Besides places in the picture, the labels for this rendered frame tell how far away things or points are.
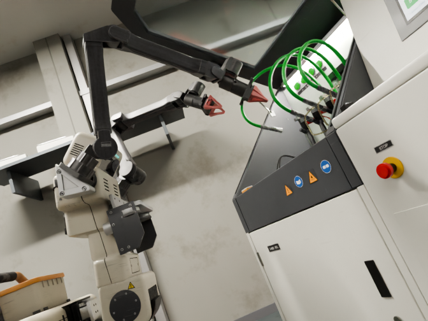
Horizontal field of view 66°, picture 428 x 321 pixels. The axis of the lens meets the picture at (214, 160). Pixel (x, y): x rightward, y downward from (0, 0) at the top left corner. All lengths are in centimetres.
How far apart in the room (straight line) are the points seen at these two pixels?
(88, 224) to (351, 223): 88
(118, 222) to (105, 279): 19
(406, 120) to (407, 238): 28
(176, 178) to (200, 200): 36
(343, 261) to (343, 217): 15
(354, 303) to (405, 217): 36
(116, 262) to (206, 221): 233
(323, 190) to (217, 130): 274
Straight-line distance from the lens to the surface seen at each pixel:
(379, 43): 116
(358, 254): 103
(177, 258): 348
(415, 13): 110
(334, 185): 99
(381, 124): 86
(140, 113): 174
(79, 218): 130
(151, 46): 125
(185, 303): 352
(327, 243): 110
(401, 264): 96
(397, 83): 82
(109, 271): 122
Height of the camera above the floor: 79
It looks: 14 degrees up
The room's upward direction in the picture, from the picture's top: 23 degrees counter-clockwise
